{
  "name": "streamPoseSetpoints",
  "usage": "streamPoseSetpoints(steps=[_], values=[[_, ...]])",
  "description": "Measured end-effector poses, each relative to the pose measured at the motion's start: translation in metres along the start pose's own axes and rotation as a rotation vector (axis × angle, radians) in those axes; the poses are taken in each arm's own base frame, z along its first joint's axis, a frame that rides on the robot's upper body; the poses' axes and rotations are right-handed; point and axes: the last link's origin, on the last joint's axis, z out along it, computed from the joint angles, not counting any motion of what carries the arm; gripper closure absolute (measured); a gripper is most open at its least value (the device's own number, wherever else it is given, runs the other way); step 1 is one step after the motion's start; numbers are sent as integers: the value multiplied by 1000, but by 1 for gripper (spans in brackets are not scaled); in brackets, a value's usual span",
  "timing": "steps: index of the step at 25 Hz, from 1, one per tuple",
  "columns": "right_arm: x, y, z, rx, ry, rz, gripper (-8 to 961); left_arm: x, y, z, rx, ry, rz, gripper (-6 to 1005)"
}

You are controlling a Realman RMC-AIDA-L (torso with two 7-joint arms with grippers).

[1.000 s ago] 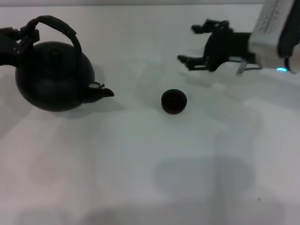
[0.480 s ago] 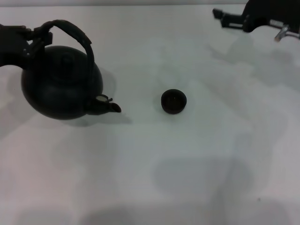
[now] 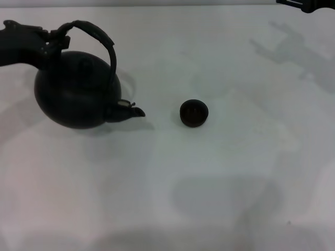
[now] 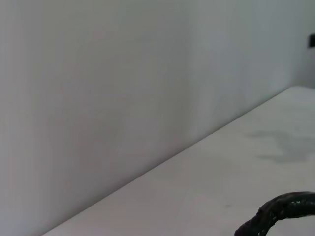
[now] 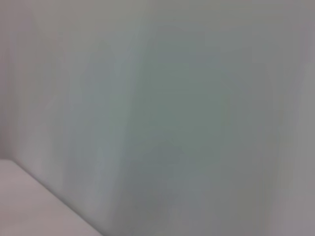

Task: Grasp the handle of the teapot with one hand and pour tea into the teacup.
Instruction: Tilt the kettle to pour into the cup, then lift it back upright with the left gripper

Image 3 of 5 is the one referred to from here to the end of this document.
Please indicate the small dark teacup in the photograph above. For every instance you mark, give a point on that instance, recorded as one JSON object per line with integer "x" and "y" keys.
{"x": 194, "y": 115}

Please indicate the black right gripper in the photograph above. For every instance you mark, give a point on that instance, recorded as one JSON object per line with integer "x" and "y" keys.
{"x": 319, "y": 4}

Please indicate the black round teapot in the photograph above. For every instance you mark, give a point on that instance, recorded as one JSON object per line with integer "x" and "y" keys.
{"x": 78, "y": 99}

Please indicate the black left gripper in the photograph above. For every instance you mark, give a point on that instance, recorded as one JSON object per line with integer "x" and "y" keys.
{"x": 23, "y": 44}

